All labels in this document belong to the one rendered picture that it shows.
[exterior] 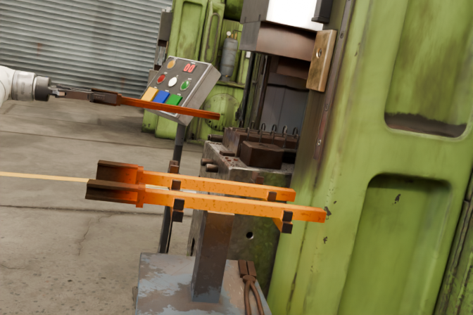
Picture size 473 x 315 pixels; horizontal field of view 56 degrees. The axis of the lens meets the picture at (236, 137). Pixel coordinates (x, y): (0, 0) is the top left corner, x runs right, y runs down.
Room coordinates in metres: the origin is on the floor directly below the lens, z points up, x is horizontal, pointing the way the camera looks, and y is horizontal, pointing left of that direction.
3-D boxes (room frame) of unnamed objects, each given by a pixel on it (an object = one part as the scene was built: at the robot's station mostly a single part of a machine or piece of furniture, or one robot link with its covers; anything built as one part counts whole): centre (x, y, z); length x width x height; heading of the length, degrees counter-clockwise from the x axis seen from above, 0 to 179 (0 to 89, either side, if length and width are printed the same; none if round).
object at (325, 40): (1.30, -0.20, 1.27); 0.09 x 0.02 x 0.17; 17
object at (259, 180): (1.07, 0.03, 0.95); 0.23 x 0.06 x 0.02; 102
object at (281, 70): (1.61, -0.23, 1.24); 0.30 x 0.07 x 0.06; 107
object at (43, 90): (1.36, 0.58, 1.04); 0.09 x 0.08 x 0.07; 108
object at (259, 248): (1.57, -0.21, 0.69); 0.56 x 0.38 x 0.45; 107
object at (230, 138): (1.62, -0.18, 0.96); 0.42 x 0.20 x 0.09; 107
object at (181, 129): (2.07, 0.26, 0.54); 0.04 x 0.04 x 1.08; 17
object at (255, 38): (1.62, -0.18, 1.32); 0.42 x 0.20 x 0.10; 107
